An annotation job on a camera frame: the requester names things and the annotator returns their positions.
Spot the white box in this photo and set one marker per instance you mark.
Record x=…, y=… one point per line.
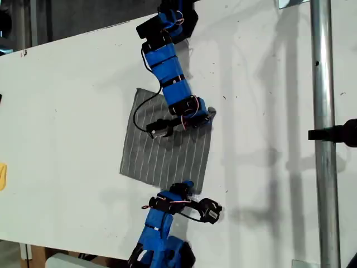
x=64, y=262

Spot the black clamp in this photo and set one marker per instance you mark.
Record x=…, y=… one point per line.
x=329, y=134

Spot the dark round object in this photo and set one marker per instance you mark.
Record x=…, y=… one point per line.
x=4, y=19

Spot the grey striped towel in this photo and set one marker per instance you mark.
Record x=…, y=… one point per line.
x=156, y=159

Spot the yellow object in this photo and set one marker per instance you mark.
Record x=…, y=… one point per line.
x=2, y=176

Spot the steel post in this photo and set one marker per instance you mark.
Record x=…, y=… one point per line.
x=323, y=83

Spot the gripper camera stalk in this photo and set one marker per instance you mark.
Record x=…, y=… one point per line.
x=175, y=122
x=195, y=205

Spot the white table leg bracket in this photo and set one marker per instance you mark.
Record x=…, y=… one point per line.
x=25, y=251

